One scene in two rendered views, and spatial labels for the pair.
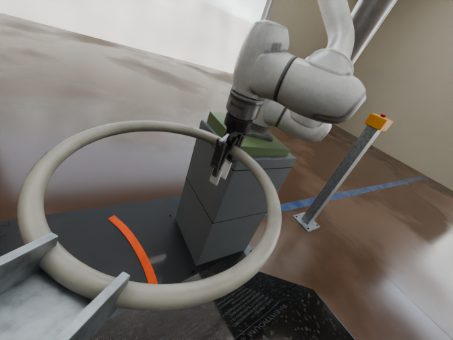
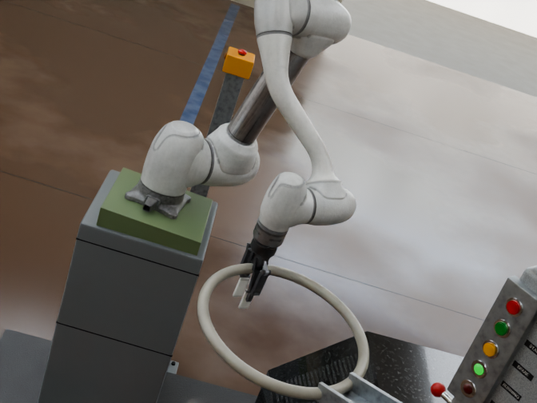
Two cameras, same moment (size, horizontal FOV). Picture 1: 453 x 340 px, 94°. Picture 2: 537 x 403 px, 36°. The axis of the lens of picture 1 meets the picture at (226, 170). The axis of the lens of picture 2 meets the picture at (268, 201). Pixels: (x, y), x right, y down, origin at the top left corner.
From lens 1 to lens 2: 201 cm
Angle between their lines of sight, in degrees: 47
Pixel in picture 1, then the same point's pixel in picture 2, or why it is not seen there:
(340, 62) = (340, 188)
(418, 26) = not seen: outside the picture
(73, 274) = (339, 387)
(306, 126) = (240, 174)
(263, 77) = (301, 218)
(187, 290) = (363, 363)
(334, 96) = (345, 213)
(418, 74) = not seen: outside the picture
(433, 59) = not seen: outside the picture
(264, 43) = (300, 199)
